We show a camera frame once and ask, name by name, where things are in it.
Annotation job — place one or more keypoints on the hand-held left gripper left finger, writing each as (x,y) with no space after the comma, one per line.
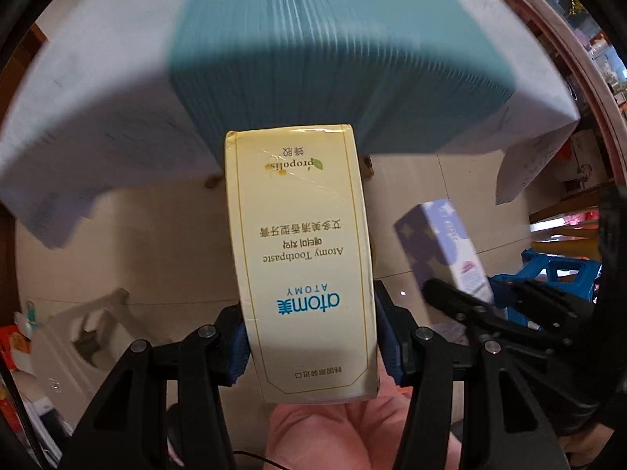
(237,357)

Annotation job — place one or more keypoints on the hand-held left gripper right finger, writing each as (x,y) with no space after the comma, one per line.
(392,352)

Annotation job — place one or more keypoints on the orange white carton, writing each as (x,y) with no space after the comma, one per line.
(12,347)

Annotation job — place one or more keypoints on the pale yellow toothpaste box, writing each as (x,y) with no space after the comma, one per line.
(299,264)

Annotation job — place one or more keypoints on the table with leaf tablecloth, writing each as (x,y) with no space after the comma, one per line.
(313,58)

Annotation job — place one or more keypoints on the blue plastic stool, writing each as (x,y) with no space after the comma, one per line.
(534,260)

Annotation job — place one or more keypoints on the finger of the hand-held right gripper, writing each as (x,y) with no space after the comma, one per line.
(548,308)
(458,303)

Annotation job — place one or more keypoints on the purple star print carton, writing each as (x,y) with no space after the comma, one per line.
(441,245)

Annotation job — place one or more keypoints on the white plastic stool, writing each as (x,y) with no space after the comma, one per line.
(63,333)

